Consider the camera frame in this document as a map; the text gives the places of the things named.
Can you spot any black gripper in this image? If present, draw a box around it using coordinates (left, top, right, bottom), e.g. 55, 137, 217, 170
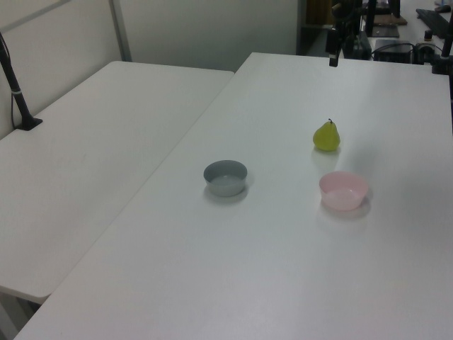
326, 28, 340, 68

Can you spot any yellow-green pear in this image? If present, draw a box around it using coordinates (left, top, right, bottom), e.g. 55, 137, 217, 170
312, 118, 342, 153

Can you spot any pink plastic bowl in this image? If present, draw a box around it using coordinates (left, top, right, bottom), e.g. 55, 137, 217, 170
319, 171, 369, 213

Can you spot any grey plastic bowl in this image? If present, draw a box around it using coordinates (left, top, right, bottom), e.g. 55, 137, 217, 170
202, 159, 248, 198

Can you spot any black equipment box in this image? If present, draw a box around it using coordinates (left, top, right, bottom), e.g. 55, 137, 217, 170
371, 38, 415, 64

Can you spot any brown wooden board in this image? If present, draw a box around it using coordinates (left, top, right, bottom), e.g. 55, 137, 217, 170
367, 13, 408, 28

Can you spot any black keyboard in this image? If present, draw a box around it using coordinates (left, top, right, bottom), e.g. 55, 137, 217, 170
415, 8, 453, 39

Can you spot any white side table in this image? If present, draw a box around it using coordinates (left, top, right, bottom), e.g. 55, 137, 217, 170
0, 60, 236, 306

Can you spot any black clamp mount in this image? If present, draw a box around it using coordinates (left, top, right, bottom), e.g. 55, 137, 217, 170
429, 21, 453, 76

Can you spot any grey metal partition post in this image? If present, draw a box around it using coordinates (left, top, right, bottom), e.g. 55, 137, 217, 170
108, 0, 132, 63

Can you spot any black camera stand pole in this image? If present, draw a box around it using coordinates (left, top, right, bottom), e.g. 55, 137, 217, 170
0, 31, 44, 132

